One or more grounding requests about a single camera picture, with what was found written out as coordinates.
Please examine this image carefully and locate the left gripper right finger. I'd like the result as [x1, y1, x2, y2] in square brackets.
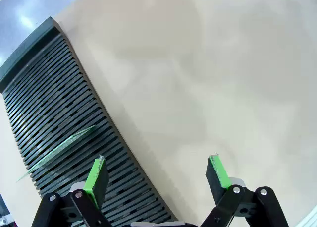
[200, 152, 290, 227]

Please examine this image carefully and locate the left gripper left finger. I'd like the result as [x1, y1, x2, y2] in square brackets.
[31, 155, 113, 227]

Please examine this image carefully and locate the green PCB board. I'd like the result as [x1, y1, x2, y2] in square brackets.
[15, 124, 97, 183]

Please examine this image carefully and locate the black slotted PCB rack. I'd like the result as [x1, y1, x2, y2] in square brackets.
[0, 16, 179, 227]

